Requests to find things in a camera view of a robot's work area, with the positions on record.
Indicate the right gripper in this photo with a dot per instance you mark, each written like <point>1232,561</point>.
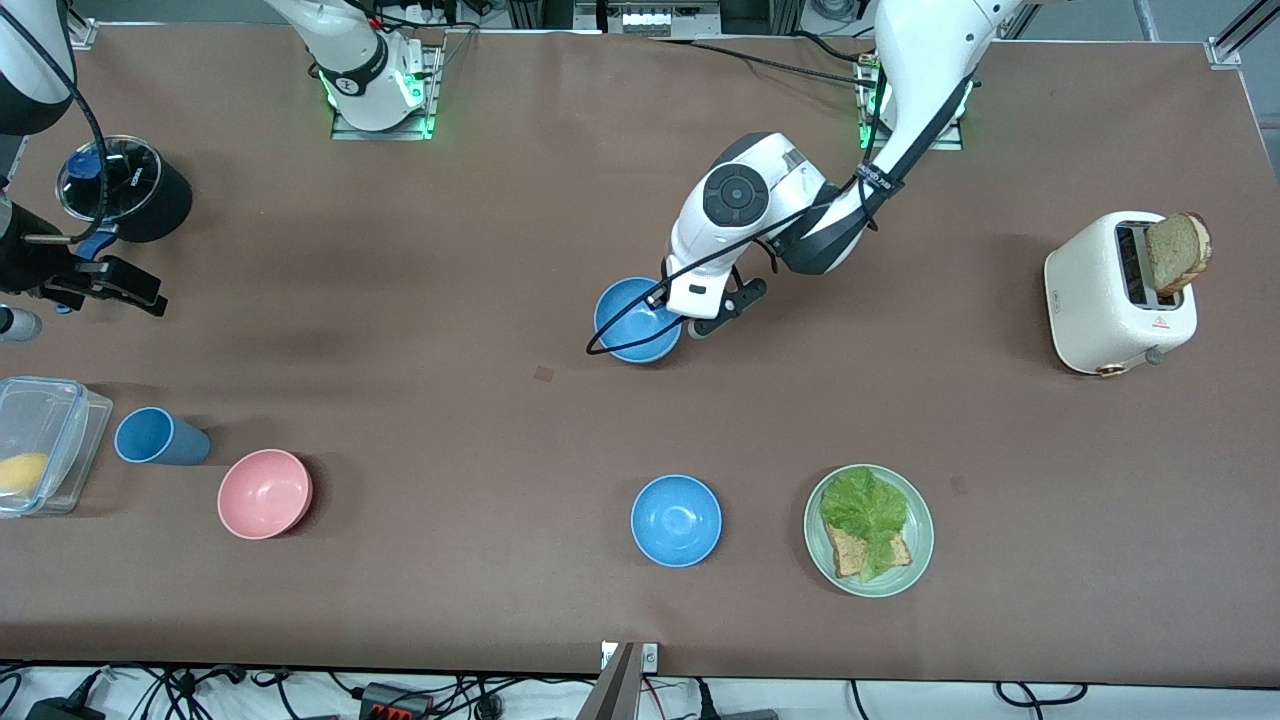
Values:
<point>28,266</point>

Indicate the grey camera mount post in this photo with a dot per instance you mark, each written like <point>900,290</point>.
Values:
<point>612,695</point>

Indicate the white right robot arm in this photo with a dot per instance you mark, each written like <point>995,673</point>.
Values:
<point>355,60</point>

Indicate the black power adapter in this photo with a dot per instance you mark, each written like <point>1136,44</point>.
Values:
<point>60,710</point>

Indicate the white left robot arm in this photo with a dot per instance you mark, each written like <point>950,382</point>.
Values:
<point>930,60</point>

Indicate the brown bread slice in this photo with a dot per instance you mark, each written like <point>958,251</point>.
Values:
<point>1178,252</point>

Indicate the green plate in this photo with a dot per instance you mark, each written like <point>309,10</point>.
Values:
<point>922,520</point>

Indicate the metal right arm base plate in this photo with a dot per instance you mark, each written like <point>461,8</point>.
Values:
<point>345,131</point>

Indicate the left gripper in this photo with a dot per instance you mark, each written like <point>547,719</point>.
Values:
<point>663,296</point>

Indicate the white toaster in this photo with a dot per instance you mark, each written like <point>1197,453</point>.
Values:
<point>1100,320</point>

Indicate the aluminium frame corner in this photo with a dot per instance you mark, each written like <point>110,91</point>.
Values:
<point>1225,50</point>
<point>85,38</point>

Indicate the glass lid with blue knob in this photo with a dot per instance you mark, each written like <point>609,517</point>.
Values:
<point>125,185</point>

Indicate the green lettuce leaf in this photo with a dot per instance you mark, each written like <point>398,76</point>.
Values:
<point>860,505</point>

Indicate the black red power strip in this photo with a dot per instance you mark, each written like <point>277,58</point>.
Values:
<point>395,700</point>

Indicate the pink bowl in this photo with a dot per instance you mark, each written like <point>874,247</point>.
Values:
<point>265,494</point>

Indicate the blue cup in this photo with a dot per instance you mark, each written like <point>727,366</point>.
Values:
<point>165,440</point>

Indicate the blue bowl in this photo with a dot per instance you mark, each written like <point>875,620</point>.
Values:
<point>676,520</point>
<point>630,320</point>

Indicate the yellow fruit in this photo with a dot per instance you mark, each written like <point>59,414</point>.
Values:
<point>22,472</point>

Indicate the grey control box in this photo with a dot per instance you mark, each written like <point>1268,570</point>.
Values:
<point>655,18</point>

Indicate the black plug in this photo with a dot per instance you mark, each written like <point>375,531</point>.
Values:
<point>745,715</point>

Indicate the toast slice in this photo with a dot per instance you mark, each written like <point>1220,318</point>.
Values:
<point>848,555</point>

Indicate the white metal bracket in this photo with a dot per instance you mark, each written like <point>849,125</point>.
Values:
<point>650,657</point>

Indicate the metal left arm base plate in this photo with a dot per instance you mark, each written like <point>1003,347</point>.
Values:
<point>950,145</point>

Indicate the clear plastic container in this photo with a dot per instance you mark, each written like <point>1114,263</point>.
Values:
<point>60,430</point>

